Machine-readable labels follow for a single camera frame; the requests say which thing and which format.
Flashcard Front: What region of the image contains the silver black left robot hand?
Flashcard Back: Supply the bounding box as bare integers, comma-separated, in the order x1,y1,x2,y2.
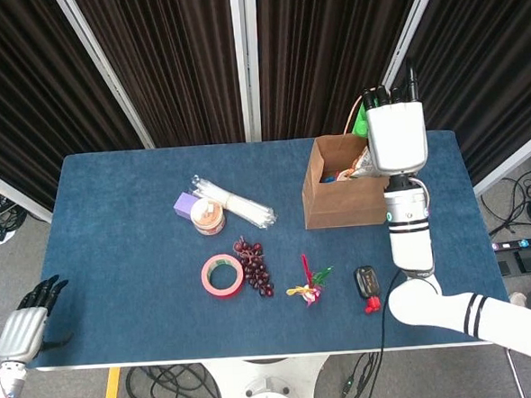
0,273,76,364

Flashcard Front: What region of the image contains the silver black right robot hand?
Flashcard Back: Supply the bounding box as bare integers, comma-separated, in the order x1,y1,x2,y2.
358,56,429,176

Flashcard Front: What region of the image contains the green toy building brick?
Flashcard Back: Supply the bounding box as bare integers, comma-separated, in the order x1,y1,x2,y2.
349,106,372,140

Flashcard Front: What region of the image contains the white green snack packet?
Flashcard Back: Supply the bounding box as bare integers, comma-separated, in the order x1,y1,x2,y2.
348,145,379,180

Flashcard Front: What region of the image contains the black bottle red cap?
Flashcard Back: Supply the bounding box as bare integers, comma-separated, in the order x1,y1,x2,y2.
353,264,384,315

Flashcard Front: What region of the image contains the purple plastic grape bunch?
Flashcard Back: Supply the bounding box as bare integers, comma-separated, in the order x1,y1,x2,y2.
232,234,276,300

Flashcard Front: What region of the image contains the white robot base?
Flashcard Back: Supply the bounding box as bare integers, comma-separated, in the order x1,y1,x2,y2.
202,352,334,398

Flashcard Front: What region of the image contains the brown paper carrier bag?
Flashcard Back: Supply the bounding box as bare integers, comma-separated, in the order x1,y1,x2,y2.
295,93,393,231

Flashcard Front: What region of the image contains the yellow floor tape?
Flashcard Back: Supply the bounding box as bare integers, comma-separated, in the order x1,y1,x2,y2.
97,366,123,398

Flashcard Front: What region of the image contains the blue table cloth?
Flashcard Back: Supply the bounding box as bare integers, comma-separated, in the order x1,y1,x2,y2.
10,124,523,373

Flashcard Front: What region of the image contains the dark corrugated partition panel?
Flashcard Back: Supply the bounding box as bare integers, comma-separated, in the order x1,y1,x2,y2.
0,0,149,215
74,0,247,153
254,0,434,142
382,0,531,191

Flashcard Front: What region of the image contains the bundle of wrapped straws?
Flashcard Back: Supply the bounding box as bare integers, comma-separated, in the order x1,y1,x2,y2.
189,169,278,234

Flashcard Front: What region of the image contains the red tape roll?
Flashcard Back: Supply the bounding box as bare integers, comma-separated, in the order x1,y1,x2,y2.
200,252,246,299

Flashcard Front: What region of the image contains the purple cube block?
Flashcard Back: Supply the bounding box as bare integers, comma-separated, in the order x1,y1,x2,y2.
172,191,200,222

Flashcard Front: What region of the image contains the metal stand leg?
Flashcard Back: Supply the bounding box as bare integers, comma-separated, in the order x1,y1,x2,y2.
507,349,527,398

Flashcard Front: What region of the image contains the white partition frame rail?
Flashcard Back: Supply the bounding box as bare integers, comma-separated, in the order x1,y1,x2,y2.
0,158,54,227
468,136,531,198

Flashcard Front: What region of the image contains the white partition frame post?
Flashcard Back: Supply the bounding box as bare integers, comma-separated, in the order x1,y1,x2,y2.
228,0,266,144
375,0,449,94
53,0,156,155

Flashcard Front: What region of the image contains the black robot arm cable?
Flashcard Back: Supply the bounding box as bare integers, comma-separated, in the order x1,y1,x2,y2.
366,269,414,398

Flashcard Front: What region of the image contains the black cable green light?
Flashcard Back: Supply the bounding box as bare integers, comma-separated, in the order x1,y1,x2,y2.
331,351,383,398

